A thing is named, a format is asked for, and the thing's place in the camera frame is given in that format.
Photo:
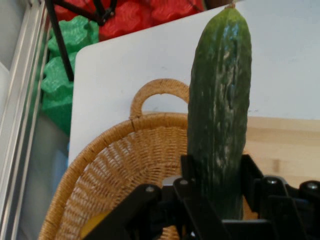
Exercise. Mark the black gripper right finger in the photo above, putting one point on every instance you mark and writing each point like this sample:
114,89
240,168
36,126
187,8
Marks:
282,212

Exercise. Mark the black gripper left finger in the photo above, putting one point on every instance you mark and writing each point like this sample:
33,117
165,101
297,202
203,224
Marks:
155,215

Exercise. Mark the dark green cucumber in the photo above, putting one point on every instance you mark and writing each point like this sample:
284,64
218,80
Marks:
220,112

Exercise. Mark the yellow bell pepper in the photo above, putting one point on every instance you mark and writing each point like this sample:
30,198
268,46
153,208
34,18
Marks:
93,225

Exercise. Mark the woven wicker basket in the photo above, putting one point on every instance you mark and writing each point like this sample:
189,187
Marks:
120,160

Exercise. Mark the wooden cutting board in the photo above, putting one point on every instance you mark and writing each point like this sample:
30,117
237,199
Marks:
282,140

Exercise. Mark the green foam blocks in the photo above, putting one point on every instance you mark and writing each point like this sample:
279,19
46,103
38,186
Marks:
60,85

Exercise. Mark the black tripod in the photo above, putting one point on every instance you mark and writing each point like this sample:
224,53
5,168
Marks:
62,50

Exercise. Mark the red foam blocks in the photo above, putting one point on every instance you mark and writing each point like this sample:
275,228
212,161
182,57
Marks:
140,17

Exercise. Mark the aluminium wall rail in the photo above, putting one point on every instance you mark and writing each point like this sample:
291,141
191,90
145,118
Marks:
17,112

